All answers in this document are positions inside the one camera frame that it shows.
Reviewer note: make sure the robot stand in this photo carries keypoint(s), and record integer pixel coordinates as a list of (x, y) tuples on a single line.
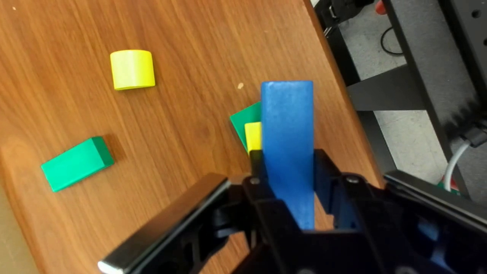
[(430, 68)]

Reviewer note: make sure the red round object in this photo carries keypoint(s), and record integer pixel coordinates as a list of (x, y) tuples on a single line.
[(381, 6)]

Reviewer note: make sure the rectangular yellow block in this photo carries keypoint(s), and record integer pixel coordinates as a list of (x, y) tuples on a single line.
[(253, 136)]

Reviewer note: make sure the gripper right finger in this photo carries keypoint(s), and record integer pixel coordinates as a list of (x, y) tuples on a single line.
[(418, 228)]

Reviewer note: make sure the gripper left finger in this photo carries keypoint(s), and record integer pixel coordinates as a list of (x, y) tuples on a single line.
[(179, 220)]

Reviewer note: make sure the green block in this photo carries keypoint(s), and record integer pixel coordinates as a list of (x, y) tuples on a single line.
[(247, 118), (74, 165)]

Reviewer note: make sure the rounded yellow block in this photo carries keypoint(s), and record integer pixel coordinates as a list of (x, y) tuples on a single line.
[(132, 69)]

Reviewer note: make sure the blue block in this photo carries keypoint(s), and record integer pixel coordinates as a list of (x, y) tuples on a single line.
[(288, 144)]

